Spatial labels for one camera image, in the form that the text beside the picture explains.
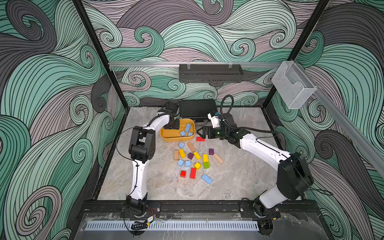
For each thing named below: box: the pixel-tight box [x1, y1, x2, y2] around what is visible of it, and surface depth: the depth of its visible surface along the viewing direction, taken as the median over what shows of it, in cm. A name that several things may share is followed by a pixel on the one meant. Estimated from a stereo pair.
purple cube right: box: [208, 148, 215, 155], surface depth 95 cm
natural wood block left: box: [174, 149, 180, 161], surface depth 94 cm
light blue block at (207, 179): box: [201, 174, 213, 185], surface depth 85 cm
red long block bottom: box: [189, 167, 196, 180], surface depth 87 cm
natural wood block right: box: [213, 153, 224, 165], surface depth 94 cm
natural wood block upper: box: [187, 142, 196, 152], surface depth 100 cm
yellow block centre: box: [193, 151, 202, 160], surface depth 94 cm
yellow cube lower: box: [194, 162, 202, 171], surface depth 89 cm
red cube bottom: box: [180, 170, 187, 178], surface depth 86 cm
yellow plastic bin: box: [160, 118, 196, 143], surface depth 105 cm
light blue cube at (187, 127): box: [185, 123, 191, 133], surface depth 106 cm
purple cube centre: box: [187, 152, 194, 160], surface depth 93 cm
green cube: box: [204, 162, 211, 169], surface depth 92 cm
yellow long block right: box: [203, 154, 209, 163], surface depth 92 cm
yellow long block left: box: [178, 148, 187, 159], surface depth 95 cm
